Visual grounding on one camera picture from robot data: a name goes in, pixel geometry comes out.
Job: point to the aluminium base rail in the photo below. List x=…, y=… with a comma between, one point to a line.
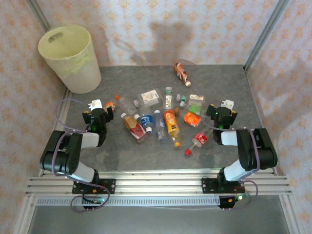
x=158, y=185

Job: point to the clear bottle green lime label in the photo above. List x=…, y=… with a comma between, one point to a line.
x=195, y=108

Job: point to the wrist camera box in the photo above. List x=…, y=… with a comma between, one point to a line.
x=96, y=104
x=228, y=104

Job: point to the pale blue clear water bottle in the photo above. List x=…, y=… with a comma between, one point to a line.
x=160, y=126

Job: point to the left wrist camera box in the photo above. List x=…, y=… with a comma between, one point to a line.
x=96, y=104

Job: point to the aluminium frame leg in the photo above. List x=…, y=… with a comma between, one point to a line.
x=24, y=217
x=291, y=214

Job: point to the tall orange juice bottle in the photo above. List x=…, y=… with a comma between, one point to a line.
x=171, y=124

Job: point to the aluminium table side rail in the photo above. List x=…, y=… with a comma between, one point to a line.
x=63, y=114

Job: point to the orange snack packet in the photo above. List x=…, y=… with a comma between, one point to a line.
x=192, y=119

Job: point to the aluminium frame post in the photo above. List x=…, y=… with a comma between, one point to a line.
x=265, y=34
x=40, y=14

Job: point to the brown label drink bottle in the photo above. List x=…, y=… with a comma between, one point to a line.
x=181, y=72

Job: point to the small grey capped bottle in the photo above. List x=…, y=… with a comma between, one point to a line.
x=179, y=97

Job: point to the controller board with green light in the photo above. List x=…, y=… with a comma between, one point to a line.
x=93, y=201
x=228, y=201

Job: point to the clear bottle orange cap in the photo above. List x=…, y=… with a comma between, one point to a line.
x=126, y=104

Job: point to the clear bottle white cap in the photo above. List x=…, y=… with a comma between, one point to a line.
x=137, y=117

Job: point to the red label tea bottle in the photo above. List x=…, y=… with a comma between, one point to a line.
x=134, y=128

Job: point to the cream plastic waste bin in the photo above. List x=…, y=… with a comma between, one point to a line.
x=80, y=78

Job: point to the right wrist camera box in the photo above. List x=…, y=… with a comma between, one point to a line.
x=228, y=104

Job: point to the square clear bottle white label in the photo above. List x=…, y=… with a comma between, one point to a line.
x=148, y=96

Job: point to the small orange bottle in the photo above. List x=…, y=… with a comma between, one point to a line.
x=109, y=105

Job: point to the blue label water bottle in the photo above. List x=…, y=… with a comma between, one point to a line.
x=147, y=121

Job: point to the brown bottle cap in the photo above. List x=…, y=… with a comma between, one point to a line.
x=177, y=111

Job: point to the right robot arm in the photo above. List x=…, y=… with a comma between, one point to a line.
x=258, y=151

